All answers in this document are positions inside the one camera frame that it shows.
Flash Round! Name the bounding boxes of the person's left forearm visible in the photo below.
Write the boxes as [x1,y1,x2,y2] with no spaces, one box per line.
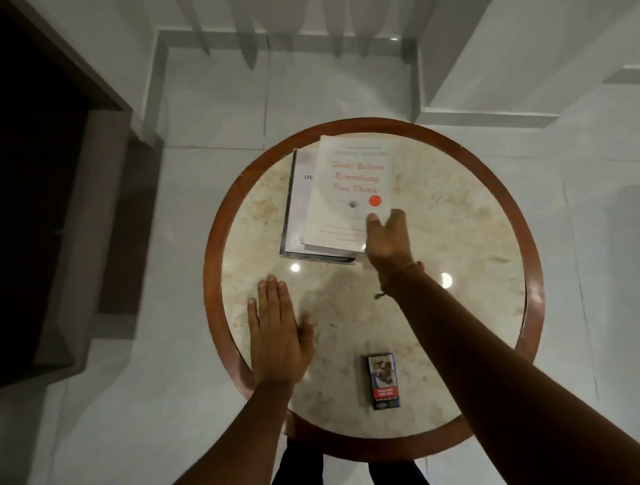
[174,382,297,485]

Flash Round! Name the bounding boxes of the thread wrist bracelet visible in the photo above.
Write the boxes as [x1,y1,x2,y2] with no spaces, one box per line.
[373,260,426,301]

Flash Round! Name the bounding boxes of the white book with red title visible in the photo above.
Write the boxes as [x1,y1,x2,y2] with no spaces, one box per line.
[301,135,401,253]

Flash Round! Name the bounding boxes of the small dark printed carton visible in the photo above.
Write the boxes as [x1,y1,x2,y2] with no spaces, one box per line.
[366,353,401,411]

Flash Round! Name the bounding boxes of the person's right hand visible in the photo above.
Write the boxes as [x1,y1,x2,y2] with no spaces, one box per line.
[365,208,416,276]

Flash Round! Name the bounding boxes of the dark wooden door frame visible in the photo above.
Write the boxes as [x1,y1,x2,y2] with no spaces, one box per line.
[0,0,134,388]

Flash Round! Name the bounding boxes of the grey book with dark edge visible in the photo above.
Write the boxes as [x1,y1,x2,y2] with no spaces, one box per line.
[279,148,357,264]

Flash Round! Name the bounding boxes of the person's dark trousers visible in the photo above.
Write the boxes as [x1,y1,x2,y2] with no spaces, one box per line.
[272,439,432,485]

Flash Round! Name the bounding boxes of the round table with wooden rim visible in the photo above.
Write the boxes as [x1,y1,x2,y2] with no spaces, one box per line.
[202,117,546,463]

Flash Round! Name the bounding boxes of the person's right forearm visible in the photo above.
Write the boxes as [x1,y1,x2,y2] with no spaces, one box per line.
[376,264,640,485]

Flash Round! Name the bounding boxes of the person's left hand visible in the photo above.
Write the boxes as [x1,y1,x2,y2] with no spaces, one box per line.
[247,275,317,386]

